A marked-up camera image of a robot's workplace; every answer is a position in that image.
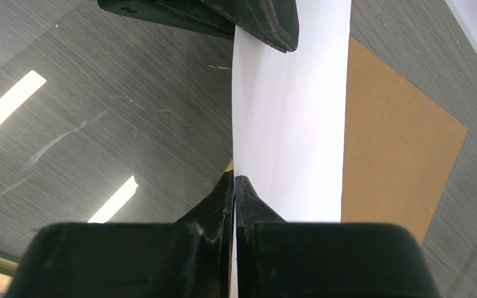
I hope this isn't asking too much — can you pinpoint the brown backing board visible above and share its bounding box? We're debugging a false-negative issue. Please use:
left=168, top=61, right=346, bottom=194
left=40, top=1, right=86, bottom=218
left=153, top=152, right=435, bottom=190
left=341, top=38, right=468, bottom=242

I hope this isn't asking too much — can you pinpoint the photo with white borders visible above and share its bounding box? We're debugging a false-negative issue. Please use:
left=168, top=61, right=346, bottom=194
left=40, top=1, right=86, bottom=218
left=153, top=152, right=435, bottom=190
left=232, top=1, right=352, bottom=222

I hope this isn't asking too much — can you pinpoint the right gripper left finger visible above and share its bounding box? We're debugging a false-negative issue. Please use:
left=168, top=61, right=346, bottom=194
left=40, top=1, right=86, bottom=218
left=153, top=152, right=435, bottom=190
left=6, top=171, right=234, bottom=297

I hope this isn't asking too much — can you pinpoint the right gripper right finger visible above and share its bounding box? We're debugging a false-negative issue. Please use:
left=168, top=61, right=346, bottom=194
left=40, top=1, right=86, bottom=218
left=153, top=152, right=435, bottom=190
left=235, top=176, right=438, bottom=297

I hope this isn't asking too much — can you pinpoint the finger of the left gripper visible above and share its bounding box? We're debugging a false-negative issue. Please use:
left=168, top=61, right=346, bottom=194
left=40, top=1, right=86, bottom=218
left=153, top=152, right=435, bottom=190
left=203, top=0, right=299, bottom=53
left=97, top=0, right=235, bottom=40

